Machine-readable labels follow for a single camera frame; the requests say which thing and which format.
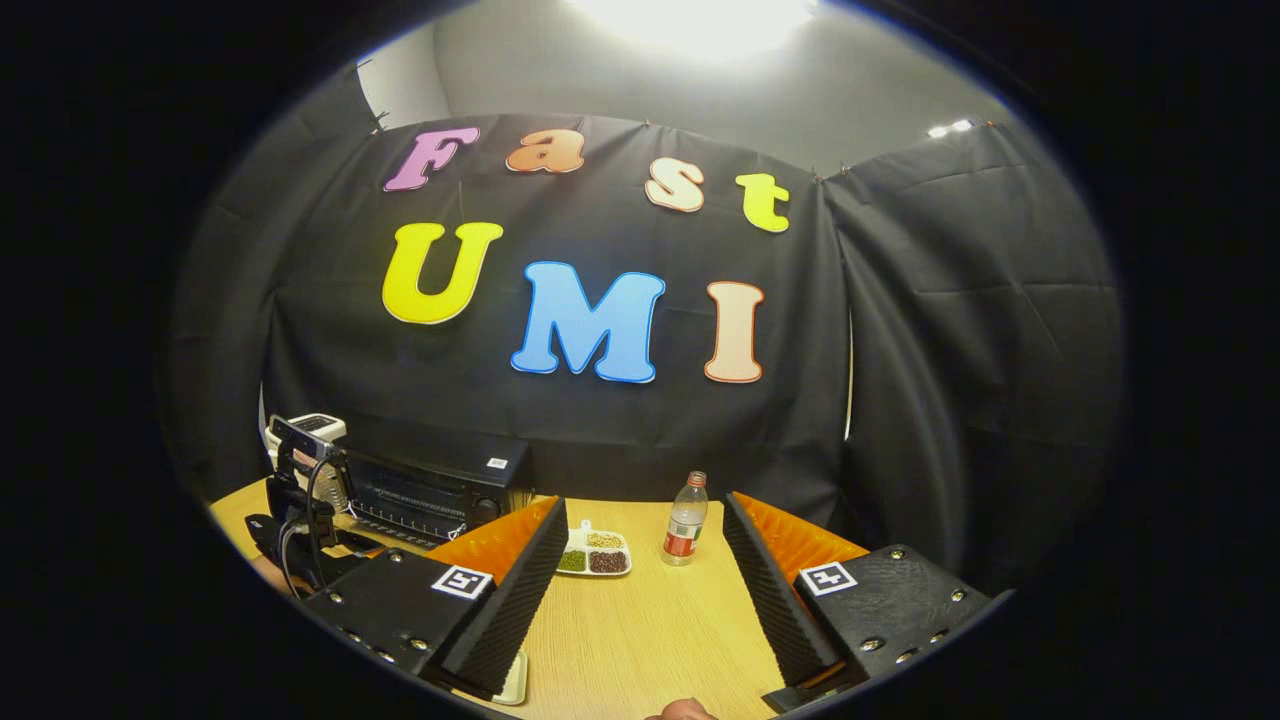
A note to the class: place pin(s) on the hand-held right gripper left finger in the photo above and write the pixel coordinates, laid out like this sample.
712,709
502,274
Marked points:
510,610

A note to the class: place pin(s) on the cream rectangular tray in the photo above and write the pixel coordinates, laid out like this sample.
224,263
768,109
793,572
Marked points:
515,680

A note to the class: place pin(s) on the clear bottle with red label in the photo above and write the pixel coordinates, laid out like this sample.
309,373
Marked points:
684,525

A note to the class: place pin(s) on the white toaster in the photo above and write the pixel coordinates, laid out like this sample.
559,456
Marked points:
318,425

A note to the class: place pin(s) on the black backdrop cloth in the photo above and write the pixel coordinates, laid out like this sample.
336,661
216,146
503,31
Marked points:
950,350

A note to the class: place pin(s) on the white divided dish of beans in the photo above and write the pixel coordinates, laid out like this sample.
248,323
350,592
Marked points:
598,555

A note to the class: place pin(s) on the black electric oven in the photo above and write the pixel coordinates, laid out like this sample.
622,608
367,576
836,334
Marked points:
440,480

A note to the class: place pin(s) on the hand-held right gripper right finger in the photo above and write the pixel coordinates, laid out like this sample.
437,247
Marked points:
775,610

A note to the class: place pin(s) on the large ceiling light panel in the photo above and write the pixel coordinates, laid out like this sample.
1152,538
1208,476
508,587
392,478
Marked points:
700,22

